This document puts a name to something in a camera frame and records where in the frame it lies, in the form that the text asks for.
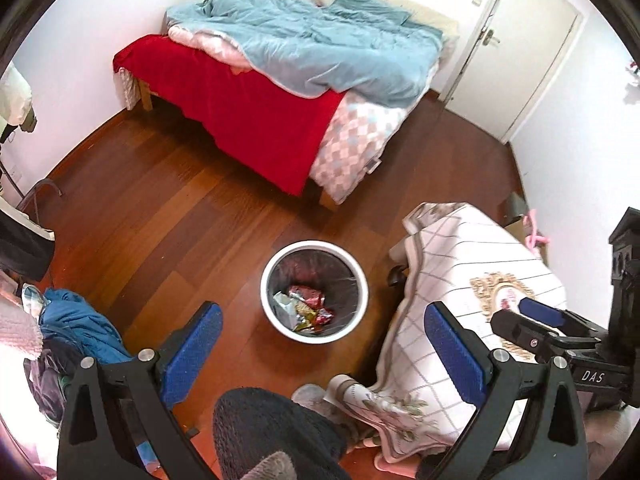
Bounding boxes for white round trash bin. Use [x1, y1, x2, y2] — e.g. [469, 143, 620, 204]
[259, 239, 370, 346]

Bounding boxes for white dotted tablecloth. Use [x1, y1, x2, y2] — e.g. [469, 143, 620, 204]
[326, 203, 566, 464]

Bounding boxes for blue jacket pile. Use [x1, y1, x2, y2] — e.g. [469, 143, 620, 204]
[22, 284, 132, 427]

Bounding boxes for grey fuzzy slipper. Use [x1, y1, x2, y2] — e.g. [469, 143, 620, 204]
[291, 384, 340, 422]

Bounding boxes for pink checkered mattress sheet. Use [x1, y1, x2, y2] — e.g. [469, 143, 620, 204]
[309, 91, 416, 205]

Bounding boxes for white door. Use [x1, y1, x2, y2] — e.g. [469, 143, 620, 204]
[446, 0, 582, 144]

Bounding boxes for red snack bag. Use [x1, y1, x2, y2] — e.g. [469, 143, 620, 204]
[286, 285, 336, 334]

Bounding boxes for red blanket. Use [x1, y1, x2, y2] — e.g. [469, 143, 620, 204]
[113, 35, 344, 196]

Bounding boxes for cardboard box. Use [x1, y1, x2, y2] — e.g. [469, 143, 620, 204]
[501, 192, 529, 243]

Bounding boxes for light blue duvet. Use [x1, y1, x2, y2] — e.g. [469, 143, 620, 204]
[166, 0, 442, 107]

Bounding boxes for black bin liner bag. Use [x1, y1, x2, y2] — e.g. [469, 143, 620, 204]
[266, 249, 362, 336]

